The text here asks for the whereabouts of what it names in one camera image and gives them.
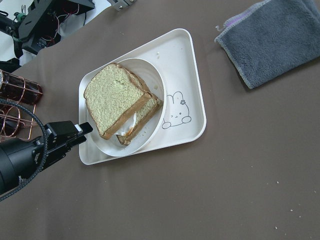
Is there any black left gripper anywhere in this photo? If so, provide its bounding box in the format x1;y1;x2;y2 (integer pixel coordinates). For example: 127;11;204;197
32;121;93;170

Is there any bread slice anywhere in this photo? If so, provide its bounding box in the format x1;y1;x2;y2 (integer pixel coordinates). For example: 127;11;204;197
83;62;152;140
116;68;163;146

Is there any white round plate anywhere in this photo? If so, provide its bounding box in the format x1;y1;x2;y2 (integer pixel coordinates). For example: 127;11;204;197
83;58;166;157

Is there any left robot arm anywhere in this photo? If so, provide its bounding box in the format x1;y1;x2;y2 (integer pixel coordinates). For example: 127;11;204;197
0;121;93;194

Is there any fried egg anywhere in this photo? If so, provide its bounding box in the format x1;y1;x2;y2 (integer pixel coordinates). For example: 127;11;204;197
115;112;137;136

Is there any dark drink bottle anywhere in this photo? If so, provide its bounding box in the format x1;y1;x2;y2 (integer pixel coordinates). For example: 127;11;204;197
0;70;43;106

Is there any grey folded cloth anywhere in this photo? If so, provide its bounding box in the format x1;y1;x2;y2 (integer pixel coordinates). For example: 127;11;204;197
215;0;320;89

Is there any copper wire bottle rack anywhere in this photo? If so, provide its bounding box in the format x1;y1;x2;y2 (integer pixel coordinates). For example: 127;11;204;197
0;69;44;143

